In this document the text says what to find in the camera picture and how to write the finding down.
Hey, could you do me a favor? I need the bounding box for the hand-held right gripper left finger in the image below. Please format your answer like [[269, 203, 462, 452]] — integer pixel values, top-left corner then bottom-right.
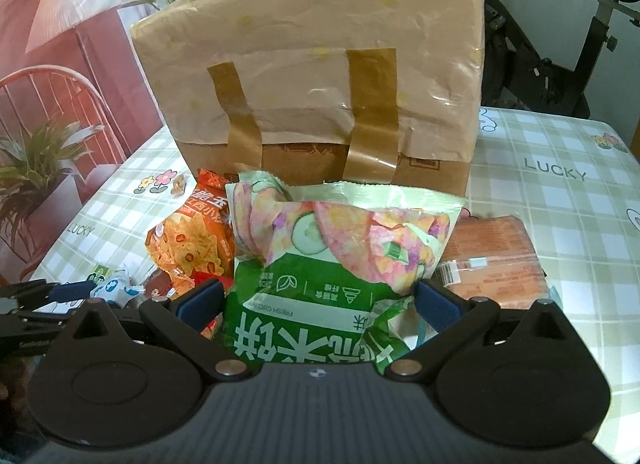
[[52, 278, 253, 386]]

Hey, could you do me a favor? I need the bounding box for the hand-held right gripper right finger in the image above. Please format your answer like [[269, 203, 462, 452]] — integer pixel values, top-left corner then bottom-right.
[[386, 279, 587, 382]]

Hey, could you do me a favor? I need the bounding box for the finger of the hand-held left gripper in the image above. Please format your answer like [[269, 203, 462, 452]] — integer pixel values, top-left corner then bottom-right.
[[0, 281, 97, 304], [0, 309, 78, 345]]

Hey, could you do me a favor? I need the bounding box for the green rice cracker bag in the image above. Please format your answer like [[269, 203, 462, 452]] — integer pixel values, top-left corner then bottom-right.
[[222, 169, 468, 378]]

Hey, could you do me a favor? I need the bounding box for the brown jerky packet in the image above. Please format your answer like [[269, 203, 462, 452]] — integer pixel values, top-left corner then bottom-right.
[[149, 268, 177, 296]]

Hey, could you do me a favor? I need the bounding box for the blue and white small packet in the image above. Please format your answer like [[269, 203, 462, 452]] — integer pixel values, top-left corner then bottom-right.
[[87, 268, 147, 308]]

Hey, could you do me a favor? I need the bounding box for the orange chips bag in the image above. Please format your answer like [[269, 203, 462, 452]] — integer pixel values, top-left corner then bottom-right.
[[145, 168, 239, 340]]

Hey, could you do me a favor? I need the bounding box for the orange flat snack packet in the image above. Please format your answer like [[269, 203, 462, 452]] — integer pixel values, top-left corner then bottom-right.
[[432, 215, 549, 315]]

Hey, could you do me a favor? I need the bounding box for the checked tablecloth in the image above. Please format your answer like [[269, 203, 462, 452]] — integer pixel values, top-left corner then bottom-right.
[[27, 106, 640, 450]]

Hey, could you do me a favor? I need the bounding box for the paper-covered cardboard box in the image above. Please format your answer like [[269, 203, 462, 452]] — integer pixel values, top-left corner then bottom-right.
[[131, 0, 487, 198]]

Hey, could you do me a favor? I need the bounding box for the black exercise bike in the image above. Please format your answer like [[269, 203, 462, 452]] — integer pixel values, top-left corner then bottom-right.
[[480, 0, 640, 121]]

